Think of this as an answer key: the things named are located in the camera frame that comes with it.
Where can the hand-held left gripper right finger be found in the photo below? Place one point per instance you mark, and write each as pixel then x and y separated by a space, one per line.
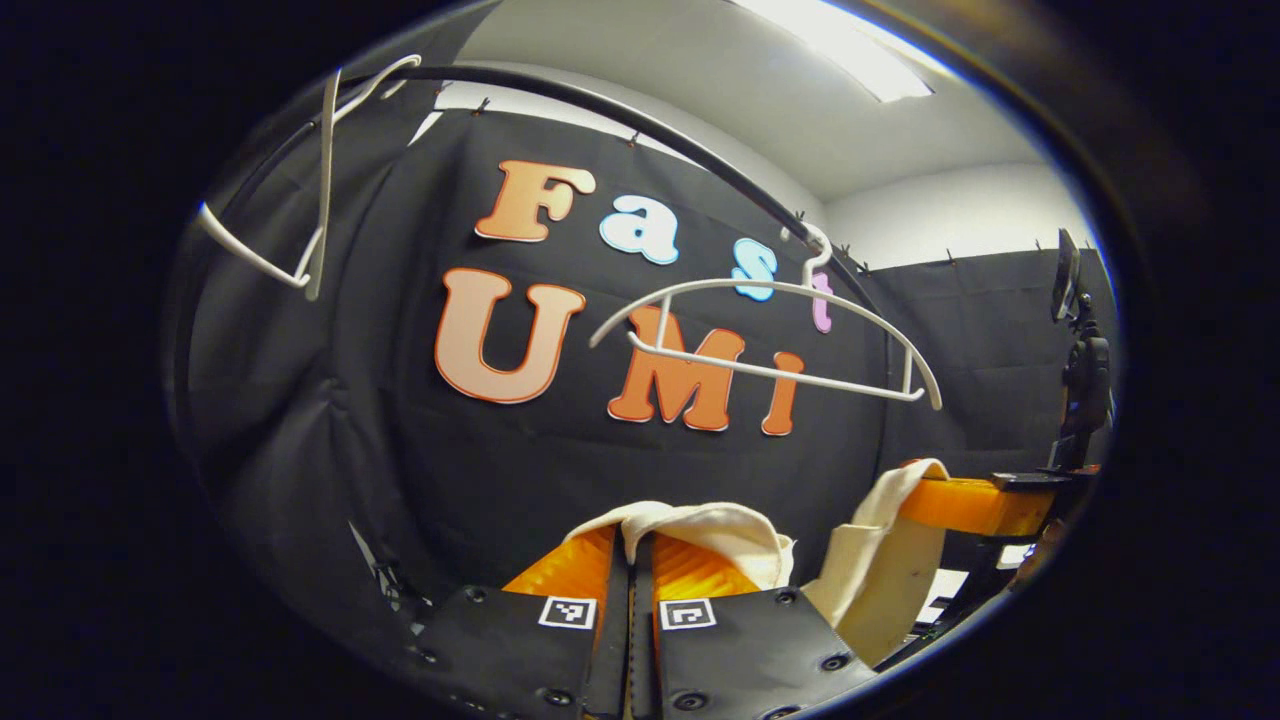
pixel 642 650

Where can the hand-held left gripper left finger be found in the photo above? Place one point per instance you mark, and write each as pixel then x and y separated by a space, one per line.
pixel 612 640

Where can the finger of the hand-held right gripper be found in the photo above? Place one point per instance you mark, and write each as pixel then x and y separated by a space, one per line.
pixel 960 505

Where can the cream collared shirt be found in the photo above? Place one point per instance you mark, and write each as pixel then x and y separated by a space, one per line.
pixel 740 540

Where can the white clothes hanger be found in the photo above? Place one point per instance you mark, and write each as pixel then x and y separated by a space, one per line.
pixel 323 170
pixel 770 371

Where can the black backdrop cloth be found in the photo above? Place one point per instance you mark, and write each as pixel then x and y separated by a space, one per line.
pixel 400 450

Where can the ceiling light panel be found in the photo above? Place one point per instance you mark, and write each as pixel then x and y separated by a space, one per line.
pixel 850 50

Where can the black clothes rail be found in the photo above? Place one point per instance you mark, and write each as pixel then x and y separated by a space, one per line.
pixel 560 93

